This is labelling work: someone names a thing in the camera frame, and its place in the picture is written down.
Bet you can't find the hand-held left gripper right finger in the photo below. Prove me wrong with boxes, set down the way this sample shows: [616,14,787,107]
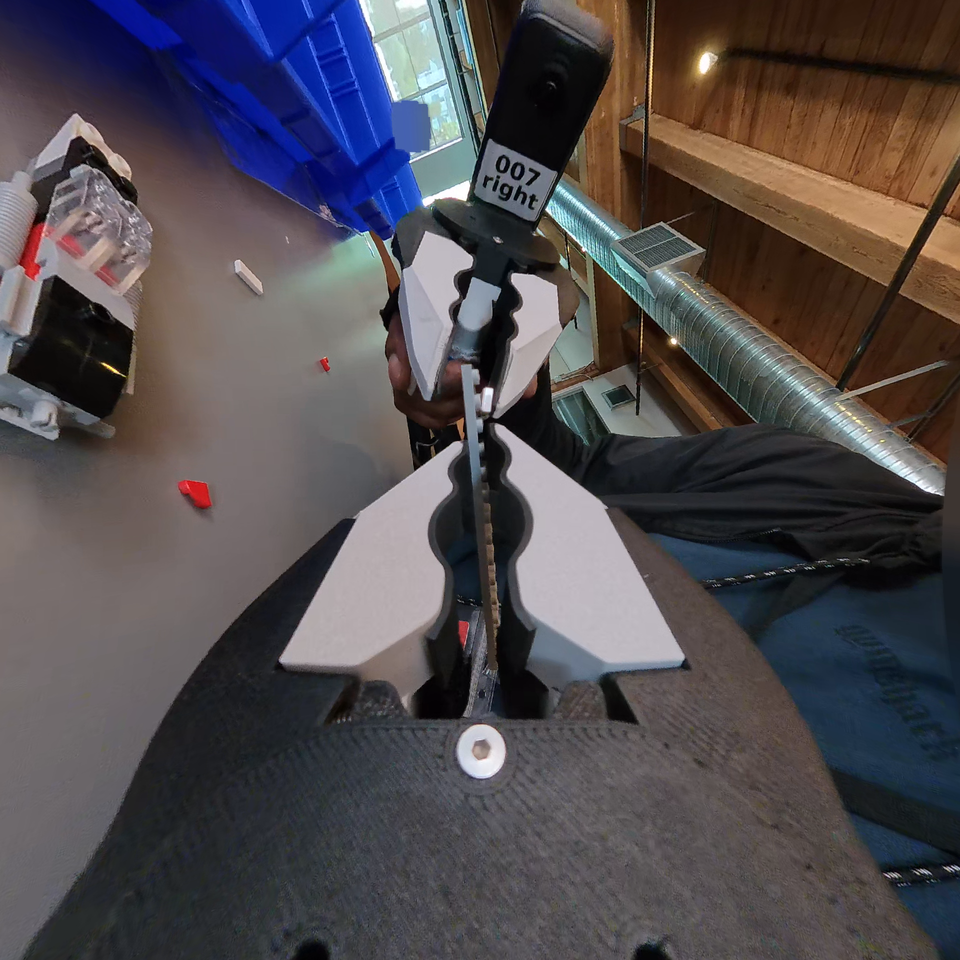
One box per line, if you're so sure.
[486,426,687,717]

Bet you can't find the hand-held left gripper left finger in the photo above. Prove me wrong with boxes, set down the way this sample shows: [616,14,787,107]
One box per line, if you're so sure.
[279,438,475,717]

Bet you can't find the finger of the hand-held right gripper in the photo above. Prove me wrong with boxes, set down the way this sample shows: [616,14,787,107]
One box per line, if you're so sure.
[489,270,565,419]
[396,228,475,402]

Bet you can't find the long grey studded plate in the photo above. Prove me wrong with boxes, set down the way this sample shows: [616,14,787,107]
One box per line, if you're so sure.
[459,362,502,676]

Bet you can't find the person's right forearm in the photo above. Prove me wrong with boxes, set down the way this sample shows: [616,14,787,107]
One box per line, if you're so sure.
[517,360,946,575]

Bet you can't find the grey desk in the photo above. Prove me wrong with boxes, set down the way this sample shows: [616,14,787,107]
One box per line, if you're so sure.
[0,0,459,960]

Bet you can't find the person's right hand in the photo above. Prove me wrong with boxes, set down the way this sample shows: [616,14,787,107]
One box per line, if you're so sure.
[384,296,481,429]

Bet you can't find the blue plastic bin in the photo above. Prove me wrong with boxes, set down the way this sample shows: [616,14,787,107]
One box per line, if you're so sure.
[322,142,425,241]
[270,0,399,196]
[90,0,354,174]

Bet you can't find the large window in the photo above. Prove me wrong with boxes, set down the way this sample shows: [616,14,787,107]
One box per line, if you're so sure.
[358,0,481,200]

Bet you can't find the person's blue jacket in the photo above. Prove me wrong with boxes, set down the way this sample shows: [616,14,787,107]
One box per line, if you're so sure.
[645,525,960,960]

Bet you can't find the wooden ceiling beam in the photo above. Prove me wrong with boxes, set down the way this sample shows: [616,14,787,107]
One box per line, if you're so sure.
[622,112,960,324]

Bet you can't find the black white brick vehicle model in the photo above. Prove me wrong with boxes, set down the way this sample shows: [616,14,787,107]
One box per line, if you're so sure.
[0,112,155,442]

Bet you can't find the duct vent grille box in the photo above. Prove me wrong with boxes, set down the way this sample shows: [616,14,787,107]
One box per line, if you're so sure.
[609,221,708,297]

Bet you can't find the black white drawstring cord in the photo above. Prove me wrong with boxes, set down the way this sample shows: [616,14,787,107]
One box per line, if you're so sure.
[881,862,960,888]
[701,558,871,590]

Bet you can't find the silver ventilation duct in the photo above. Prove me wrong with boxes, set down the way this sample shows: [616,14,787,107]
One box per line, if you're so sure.
[546,180,948,496]

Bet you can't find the black bag strap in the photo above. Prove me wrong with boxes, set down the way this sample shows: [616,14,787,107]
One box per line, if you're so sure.
[832,772,960,860]

